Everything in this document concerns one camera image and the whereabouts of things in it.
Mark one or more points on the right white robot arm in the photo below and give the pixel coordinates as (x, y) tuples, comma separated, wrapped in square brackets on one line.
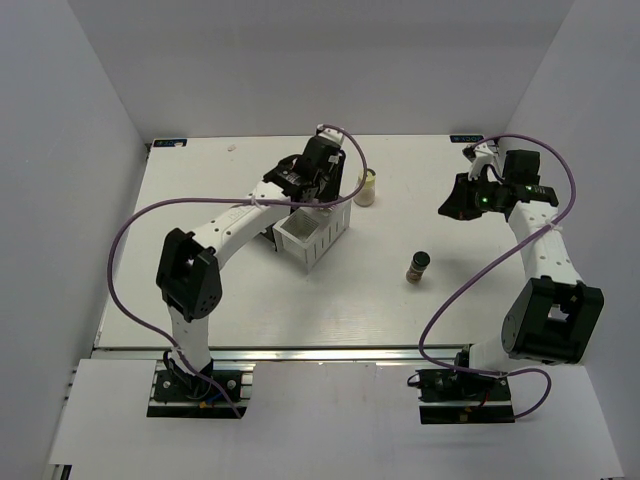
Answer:
[(552, 319)]

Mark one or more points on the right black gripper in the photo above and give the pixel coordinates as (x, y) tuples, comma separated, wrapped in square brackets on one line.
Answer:
[(457, 206)]

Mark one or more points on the right blue table sticker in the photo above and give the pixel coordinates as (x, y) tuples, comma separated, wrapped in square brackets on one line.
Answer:
[(465, 138)]

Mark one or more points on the aluminium table front rail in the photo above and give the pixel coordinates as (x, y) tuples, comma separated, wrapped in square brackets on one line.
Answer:
[(319, 354)]

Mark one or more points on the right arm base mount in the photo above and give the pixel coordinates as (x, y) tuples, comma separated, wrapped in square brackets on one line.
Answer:
[(447, 397)]

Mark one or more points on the black two-slot organizer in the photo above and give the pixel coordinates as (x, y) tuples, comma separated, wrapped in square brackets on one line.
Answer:
[(268, 235)]

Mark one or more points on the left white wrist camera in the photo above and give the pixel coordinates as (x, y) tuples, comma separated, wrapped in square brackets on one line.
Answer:
[(331, 134)]

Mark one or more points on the white bottle yellow cap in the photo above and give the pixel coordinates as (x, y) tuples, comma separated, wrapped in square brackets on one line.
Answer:
[(367, 194)]

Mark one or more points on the blue table sticker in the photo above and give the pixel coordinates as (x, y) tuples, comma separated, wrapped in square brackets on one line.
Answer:
[(169, 143), (465, 138)]

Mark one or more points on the white two-slot organizer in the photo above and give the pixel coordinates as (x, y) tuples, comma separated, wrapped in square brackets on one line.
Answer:
[(307, 234)]

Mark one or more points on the left blue table sticker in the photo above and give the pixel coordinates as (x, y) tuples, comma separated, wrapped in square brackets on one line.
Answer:
[(169, 143)]

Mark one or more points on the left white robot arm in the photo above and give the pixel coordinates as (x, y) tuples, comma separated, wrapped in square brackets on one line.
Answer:
[(190, 264)]

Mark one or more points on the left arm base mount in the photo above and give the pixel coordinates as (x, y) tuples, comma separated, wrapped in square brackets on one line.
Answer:
[(170, 397)]

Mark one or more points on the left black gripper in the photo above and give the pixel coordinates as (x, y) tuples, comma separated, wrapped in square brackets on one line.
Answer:
[(330, 192)]

